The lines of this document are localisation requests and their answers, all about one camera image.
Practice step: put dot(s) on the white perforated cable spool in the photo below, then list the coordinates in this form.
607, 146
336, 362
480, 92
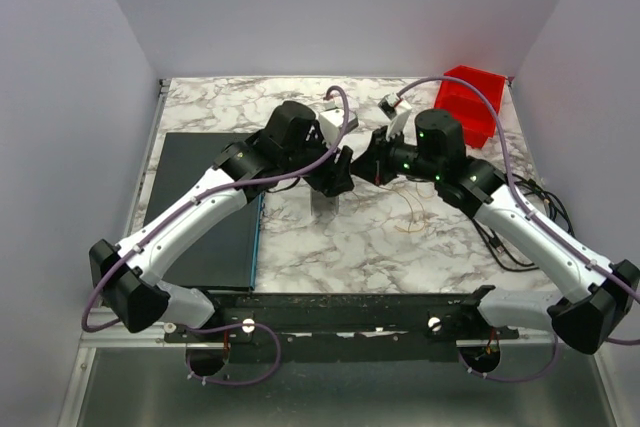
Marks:
322, 206

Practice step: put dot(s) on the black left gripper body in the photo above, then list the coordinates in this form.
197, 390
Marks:
323, 173

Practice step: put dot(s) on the dark grey flat box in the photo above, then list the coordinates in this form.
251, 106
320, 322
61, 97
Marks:
225, 258

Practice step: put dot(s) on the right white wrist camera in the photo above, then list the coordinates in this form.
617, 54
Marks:
397, 110

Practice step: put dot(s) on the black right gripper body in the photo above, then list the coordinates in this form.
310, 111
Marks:
382, 156

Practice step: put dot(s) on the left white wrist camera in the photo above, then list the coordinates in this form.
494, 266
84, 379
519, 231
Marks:
330, 120

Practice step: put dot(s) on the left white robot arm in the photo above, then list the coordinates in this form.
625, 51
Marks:
295, 143

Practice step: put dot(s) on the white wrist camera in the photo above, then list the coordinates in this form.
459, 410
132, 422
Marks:
330, 120
397, 110

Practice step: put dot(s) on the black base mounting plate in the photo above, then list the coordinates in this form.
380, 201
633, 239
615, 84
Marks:
253, 328

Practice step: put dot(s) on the red plastic bin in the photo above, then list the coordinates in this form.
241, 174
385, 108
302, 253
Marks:
466, 107

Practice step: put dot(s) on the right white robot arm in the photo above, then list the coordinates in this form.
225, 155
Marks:
592, 294

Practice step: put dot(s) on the aluminium frame rail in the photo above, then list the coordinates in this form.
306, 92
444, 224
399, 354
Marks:
116, 335

